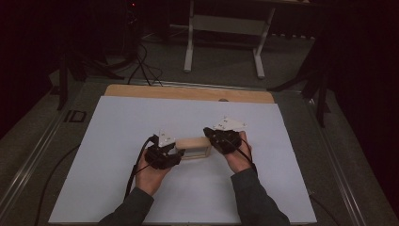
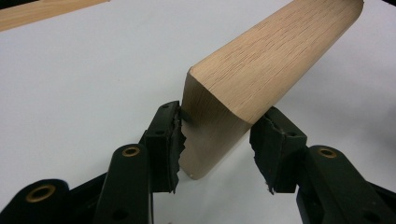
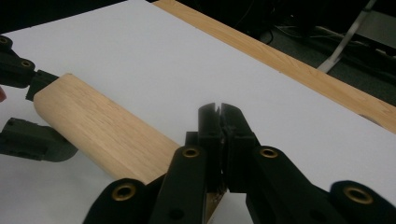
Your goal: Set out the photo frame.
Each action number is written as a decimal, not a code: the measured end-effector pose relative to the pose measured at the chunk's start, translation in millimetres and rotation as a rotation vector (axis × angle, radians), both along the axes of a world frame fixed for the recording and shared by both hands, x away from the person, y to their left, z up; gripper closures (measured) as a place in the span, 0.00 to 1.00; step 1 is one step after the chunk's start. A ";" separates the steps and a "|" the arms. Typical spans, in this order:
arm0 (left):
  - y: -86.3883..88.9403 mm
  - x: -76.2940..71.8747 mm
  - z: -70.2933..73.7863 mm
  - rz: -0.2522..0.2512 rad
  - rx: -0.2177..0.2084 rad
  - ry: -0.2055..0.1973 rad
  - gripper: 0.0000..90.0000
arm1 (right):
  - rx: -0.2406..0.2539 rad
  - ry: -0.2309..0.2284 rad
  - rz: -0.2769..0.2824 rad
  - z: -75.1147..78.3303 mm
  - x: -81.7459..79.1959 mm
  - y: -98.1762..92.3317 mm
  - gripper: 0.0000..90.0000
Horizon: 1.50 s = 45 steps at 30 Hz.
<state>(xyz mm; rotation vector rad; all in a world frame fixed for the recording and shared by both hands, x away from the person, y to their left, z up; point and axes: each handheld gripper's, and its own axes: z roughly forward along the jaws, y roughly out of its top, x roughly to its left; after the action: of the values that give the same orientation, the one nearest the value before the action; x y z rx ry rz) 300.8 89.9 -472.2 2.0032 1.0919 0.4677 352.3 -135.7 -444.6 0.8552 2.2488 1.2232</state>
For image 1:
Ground black tripod stand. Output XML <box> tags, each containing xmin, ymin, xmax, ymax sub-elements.
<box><xmin>56</xmin><ymin>43</ymin><xmax>126</xmax><ymax>111</ymax></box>
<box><xmin>267</xmin><ymin>37</ymin><xmax>333</xmax><ymax>129</ymax></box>

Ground person's right hand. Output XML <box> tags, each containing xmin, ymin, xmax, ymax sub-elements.
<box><xmin>224</xmin><ymin>130</ymin><xmax>254</xmax><ymax>174</ymax></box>

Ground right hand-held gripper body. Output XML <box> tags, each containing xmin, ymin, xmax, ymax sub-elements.
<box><xmin>212</xmin><ymin>116</ymin><xmax>247</xmax><ymax>155</ymax></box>

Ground hand-held gripper cable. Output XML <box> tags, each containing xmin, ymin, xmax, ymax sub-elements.
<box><xmin>225</xmin><ymin>137</ymin><xmax>259</xmax><ymax>177</ymax></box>
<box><xmin>123</xmin><ymin>135</ymin><xmax>158</xmax><ymax>201</ymax></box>

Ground person's left hand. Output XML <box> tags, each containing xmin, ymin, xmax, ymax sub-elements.
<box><xmin>135</xmin><ymin>147</ymin><xmax>172</xmax><ymax>198</ymax></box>

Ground right hand-held gripper cable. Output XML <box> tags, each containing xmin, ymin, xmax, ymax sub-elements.
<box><xmin>225</xmin><ymin>137</ymin><xmax>259</xmax><ymax>177</ymax></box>

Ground left hand-held gripper cable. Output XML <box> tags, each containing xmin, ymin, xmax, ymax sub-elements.
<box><xmin>123</xmin><ymin>135</ymin><xmax>158</xmax><ymax>201</ymax></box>

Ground black floor socket box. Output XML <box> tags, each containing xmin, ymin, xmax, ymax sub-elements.
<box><xmin>63</xmin><ymin>109</ymin><xmax>88</xmax><ymax>123</ymax></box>

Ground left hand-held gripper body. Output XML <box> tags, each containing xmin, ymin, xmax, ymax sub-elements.
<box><xmin>145</xmin><ymin>128</ymin><xmax>183</xmax><ymax>170</ymax></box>

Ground white metal stand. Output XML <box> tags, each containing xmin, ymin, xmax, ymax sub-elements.
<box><xmin>183</xmin><ymin>0</ymin><xmax>278</xmax><ymax>80</ymax></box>

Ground wooden table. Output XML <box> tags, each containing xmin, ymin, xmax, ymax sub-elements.
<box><xmin>104</xmin><ymin>83</ymin><xmax>276</xmax><ymax>105</ymax></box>

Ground black floor cables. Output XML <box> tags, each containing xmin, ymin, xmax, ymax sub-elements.
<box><xmin>126</xmin><ymin>42</ymin><xmax>165</xmax><ymax>88</ymax></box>

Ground square wooden frame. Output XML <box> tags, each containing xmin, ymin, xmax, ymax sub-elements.
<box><xmin>174</xmin><ymin>136</ymin><xmax>212</xmax><ymax>161</ymax></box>

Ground metal floor rail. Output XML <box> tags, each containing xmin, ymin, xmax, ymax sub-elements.
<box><xmin>304</xmin><ymin>95</ymin><xmax>369</xmax><ymax>226</ymax></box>
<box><xmin>137</xmin><ymin>79</ymin><xmax>268</xmax><ymax>92</ymax></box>
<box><xmin>0</xmin><ymin>107</ymin><xmax>65</xmax><ymax>216</ymax></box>

